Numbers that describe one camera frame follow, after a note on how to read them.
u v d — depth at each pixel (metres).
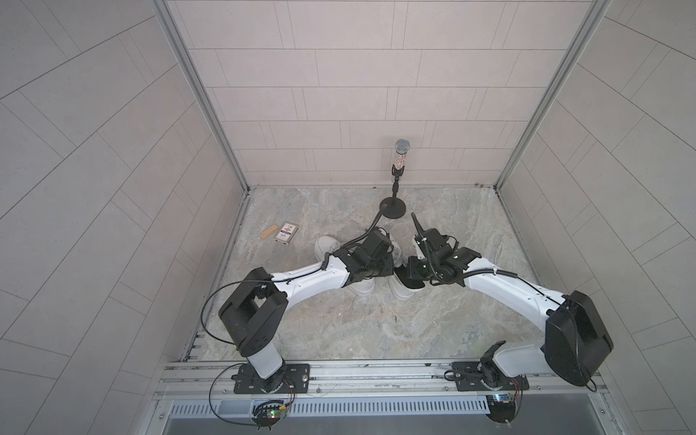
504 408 0.69
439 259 0.63
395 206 1.09
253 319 0.43
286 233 0.99
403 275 0.75
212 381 0.71
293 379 0.71
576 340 0.41
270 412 0.64
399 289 0.82
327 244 0.92
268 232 1.00
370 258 0.64
